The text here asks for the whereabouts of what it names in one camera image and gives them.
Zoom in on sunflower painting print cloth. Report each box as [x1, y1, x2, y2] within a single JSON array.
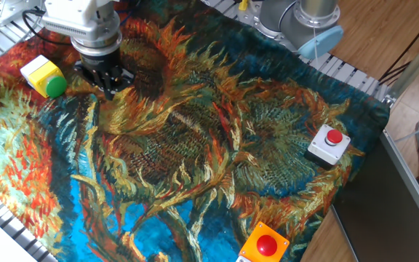
[[0, 0, 391, 262]]

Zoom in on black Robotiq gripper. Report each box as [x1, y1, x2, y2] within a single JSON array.
[[73, 49, 135, 101]]

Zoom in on orange box big red button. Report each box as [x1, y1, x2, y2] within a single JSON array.
[[235, 221, 291, 262]]

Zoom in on perforated metal plate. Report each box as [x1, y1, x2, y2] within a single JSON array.
[[0, 0, 47, 29]]

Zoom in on aluminium frame post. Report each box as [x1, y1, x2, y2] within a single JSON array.
[[388, 31, 419, 100]]

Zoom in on yellow box green button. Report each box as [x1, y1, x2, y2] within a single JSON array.
[[20, 54, 68, 100]]

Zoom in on dark flat board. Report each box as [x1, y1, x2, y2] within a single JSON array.
[[330, 134, 419, 262]]

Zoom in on aluminium board edge rail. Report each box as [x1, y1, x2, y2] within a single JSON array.
[[379, 129, 419, 242]]

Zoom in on black floor cables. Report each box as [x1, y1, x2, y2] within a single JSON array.
[[378, 7, 419, 85]]

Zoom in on white box small red button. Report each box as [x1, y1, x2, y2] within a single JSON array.
[[303, 124, 352, 171]]

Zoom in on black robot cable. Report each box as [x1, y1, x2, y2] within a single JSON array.
[[21, 8, 73, 47]]

